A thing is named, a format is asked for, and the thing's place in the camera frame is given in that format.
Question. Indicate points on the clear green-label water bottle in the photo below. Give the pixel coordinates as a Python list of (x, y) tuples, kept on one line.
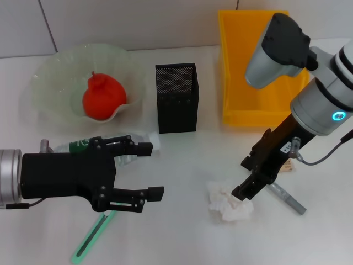
[(80, 145)]

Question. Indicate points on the grey pen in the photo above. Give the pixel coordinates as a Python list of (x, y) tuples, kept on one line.
[(292, 203)]

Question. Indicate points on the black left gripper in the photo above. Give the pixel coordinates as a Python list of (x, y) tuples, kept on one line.
[(66, 176)]

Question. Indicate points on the black mesh pen holder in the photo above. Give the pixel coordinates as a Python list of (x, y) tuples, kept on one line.
[(179, 110)]

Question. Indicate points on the pale green glass fruit plate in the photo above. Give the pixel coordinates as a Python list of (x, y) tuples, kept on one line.
[(60, 71)]

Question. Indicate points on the yellow plastic bin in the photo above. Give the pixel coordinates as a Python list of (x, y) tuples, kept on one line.
[(237, 82)]

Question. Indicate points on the white paper ball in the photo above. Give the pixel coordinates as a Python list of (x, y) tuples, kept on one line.
[(229, 211)]

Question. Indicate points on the orange fruit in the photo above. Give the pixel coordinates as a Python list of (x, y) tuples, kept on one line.
[(104, 96)]

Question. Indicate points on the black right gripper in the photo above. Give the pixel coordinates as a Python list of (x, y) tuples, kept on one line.
[(278, 149)]

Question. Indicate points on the green utility knife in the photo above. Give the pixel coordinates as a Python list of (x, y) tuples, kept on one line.
[(91, 234)]

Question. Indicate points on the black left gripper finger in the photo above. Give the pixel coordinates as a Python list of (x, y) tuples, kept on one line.
[(155, 193)]

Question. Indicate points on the beige eraser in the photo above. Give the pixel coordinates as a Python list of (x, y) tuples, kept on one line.
[(288, 167)]

